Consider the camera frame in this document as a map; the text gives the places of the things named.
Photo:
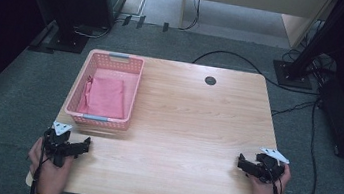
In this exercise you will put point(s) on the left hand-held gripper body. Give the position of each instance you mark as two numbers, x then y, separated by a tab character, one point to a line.
54	143

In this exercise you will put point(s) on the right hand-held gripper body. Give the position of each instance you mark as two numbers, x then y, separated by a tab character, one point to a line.
268	166

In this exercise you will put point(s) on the pink cloth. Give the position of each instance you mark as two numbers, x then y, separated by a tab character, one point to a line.
104	97

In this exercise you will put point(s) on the pink plastic basket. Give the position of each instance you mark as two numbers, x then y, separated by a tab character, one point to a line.
106	91

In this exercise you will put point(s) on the person's right hand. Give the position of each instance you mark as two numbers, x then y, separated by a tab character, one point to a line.
265	193

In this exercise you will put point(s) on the person's left hand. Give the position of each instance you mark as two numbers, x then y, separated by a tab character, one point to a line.
48	175

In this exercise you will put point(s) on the dark round table grommet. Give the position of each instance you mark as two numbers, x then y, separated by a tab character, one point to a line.
210	80

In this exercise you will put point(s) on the black stand with slanted pole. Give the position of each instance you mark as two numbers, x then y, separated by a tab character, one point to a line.
302	60

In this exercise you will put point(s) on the small black floor bracket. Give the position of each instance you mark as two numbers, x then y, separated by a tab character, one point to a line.
141	22
165	27
127	20

